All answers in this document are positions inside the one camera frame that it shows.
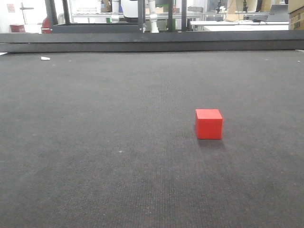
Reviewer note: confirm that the white table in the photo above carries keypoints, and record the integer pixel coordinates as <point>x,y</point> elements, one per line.
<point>239,26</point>

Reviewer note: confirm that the dark grey carpet mat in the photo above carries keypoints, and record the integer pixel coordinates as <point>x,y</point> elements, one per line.
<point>108,140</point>

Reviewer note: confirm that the white robot leg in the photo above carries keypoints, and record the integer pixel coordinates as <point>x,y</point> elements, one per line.
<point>153,16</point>

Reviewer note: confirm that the cardboard box at right edge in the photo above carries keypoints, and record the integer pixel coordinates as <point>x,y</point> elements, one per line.
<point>296,14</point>

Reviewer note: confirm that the red box in background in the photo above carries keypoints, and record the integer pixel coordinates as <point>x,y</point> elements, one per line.
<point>17,28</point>

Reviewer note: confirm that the red cube block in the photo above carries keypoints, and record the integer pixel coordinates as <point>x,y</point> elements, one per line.
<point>208,124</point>

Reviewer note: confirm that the black metal frame rack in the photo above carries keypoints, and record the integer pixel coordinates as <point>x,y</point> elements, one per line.
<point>97,16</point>

